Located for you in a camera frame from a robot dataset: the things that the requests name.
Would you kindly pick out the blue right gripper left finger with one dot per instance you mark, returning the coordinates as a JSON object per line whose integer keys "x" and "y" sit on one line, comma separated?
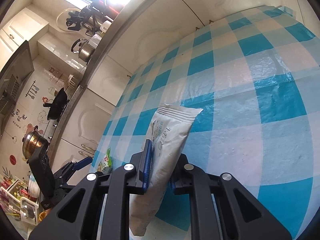
{"x": 145, "y": 165}

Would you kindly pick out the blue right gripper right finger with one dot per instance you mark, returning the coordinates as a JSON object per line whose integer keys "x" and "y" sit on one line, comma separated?
{"x": 173, "y": 186}

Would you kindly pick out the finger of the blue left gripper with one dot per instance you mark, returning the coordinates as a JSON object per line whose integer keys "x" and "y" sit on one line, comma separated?
{"x": 83, "y": 163}

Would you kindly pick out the white silver snack bag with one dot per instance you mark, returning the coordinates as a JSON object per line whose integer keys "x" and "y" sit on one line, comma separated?
{"x": 168, "y": 131}

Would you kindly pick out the green snack bag rear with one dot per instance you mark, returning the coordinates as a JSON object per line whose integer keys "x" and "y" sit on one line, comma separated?
{"x": 105, "y": 165}

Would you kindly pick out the steel cooking pot with lid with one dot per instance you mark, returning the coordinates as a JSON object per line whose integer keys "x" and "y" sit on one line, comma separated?
{"x": 32, "y": 141}

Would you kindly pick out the black wok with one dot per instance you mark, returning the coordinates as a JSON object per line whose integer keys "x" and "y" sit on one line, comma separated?
{"x": 57, "y": 107}

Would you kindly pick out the stainless steel kettle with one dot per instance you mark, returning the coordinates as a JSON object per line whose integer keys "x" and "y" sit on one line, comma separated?
{"x": 83, "y": 49}

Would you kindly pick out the range hood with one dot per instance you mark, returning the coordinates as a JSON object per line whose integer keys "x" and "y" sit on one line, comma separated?
{"x": 14, "y": 75}

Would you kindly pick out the white mug right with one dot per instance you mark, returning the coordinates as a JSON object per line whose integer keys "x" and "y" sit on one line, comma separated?
{"x": 104, "y": 27}

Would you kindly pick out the steel thermos flask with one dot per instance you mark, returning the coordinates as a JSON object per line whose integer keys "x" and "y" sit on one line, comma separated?
{"x": 91, "y": 20}

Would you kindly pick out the blue white checkered tablecloth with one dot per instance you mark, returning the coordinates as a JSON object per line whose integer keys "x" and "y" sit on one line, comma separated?
{"x": 255, "y": 75}

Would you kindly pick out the red thermos flask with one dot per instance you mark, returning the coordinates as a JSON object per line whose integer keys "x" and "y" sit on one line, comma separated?
{"x": 104, "y": 8}

